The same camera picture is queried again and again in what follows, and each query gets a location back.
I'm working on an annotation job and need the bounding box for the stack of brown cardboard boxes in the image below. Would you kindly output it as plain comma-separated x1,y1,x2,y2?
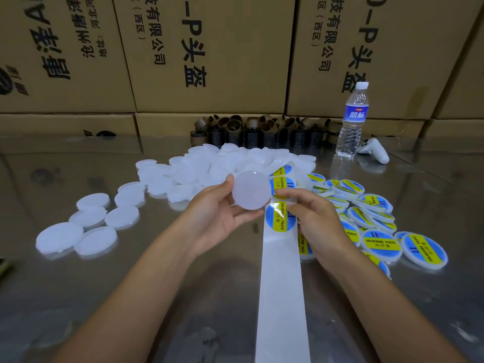
0,0,484,141

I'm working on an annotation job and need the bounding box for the person's right forearm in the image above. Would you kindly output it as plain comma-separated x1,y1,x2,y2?
333,249,470,363

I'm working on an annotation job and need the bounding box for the sticker roll with backing strip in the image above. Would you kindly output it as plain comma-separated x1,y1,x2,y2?
254,164,313,363

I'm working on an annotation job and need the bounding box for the white handheld controller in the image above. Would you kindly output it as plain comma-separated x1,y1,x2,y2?
357,137,390,165

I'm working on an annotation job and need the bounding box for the person's left hand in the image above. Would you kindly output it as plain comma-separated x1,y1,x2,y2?
177,176,266,260

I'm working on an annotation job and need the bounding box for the person's right hand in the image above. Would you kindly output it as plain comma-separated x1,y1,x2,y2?
274,187,358,271

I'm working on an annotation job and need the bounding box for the clear plastic water bottle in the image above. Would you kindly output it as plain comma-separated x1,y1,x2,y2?
335,81,370,159

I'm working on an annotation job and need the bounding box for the row of dark cardboard tubes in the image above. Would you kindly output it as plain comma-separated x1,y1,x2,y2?
189,114,341,148

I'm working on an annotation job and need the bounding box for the pile of white plastic lids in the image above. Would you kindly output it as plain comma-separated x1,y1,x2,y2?
35,143,319,260

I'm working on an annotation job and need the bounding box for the person's left forearm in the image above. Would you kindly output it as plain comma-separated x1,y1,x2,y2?
49,239,205,363

